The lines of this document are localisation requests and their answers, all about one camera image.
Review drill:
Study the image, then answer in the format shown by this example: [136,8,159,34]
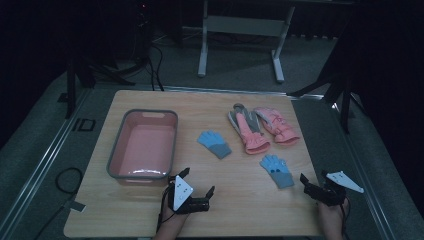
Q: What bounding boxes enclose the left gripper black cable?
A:
[155,184,176,233]

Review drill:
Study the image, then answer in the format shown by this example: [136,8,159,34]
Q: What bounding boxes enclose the person's right hand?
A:
[316,196,350,232]

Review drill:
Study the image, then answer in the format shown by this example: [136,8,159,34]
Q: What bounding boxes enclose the person's left hand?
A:
[160,199,190,233]

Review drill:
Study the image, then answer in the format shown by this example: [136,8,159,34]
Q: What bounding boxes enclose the pink basin with grey rim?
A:
[106,109,179,187]

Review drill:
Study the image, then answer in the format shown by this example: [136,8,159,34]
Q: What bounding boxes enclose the pink glove with red print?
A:
[253,106,301,146]

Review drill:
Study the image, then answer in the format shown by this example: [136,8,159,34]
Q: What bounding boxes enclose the black floor cable loop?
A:
[33,166,84,240]

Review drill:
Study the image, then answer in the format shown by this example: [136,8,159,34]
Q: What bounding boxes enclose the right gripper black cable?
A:
[337,196,351,240]

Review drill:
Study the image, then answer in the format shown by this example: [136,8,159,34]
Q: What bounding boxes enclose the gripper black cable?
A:
[337,196,351,240]
[155,184,176,233]

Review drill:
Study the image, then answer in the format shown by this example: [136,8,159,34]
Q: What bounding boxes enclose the dotted blue and grey glove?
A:
[259,153,296,190]

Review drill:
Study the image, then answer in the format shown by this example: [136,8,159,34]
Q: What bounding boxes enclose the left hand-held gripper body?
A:
[167,174,211,215]

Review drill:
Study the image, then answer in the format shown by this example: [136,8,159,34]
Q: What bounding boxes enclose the black floor tape marks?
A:
[71,117,97,132]

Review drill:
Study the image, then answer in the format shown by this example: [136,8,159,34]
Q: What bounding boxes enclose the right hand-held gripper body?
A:
[304,170,365,207]

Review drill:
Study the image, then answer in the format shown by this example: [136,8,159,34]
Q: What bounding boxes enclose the grey tape piece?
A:
[68,199,87,213]

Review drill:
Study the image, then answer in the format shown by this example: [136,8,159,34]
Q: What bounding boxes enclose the plain blue and grey glove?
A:
[196,130,233,160]

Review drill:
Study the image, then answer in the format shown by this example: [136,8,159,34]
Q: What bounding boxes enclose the metal floor rail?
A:
[0,89,93,231]

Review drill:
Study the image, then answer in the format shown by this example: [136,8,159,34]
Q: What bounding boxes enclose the pink glove with grey palm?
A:
[227,105,271,156]

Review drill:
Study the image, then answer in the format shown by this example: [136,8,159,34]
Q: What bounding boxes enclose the black tripod stand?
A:
[58,49,136,120]
[287,19,371,135]

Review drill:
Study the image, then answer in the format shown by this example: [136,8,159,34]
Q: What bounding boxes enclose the white metal desk frame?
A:
[197,0,296,84]

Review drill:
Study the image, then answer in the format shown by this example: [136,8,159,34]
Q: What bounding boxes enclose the black hanging cables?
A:
[145,41,165,92]

